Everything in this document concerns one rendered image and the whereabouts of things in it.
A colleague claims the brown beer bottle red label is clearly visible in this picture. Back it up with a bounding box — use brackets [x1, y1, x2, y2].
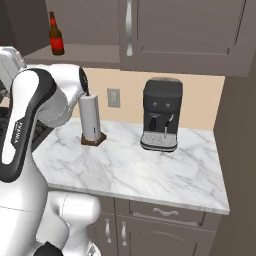
[48, 11, 66, 57]

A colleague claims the grey cabinet door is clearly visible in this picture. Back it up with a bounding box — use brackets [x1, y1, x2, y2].
[115, 214, 218, 256]
[118, 0, 256, 78]
[87, 212, 117, 256]

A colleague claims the silver upper cabinet door handle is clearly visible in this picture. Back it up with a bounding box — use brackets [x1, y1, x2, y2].
[125, 0, 134, 57]

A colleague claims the white paper towel roll holder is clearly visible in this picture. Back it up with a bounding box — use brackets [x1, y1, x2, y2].
[78, 93, 107, 147]

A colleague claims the silver lower cabinet door handle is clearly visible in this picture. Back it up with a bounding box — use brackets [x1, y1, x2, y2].
[120, 220, 128, 247]
[104, 218, 112, 244]

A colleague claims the grey lower cabinet door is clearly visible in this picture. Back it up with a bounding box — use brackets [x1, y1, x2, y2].
[87, 212, 117, 256]
[115, 214, 218, 256]

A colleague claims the silver drawer handle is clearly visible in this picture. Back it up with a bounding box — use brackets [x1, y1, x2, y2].
[152, 207, 179, 217]

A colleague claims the grey drawer front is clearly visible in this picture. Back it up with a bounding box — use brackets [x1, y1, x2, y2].
[128, 200, 207, 228]

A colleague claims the grey upper cabinet door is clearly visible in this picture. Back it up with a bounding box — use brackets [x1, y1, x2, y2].
[118, 0, 256, 78]

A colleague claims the black coffee machine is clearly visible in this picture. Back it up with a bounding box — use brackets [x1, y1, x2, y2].
[139, 77, 184, 153]

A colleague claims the silver cabinet door handle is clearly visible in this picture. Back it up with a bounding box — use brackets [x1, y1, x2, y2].
[104, 218, 112, 244]
[125, 0, 134, 57]
[120, 220, 128, 247]

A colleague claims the black hob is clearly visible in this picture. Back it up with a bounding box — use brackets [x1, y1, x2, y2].
[0, 106, 54, 152]

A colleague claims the grey wall socket plate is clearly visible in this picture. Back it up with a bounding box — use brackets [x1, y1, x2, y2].
[106, 87, 121, 109]

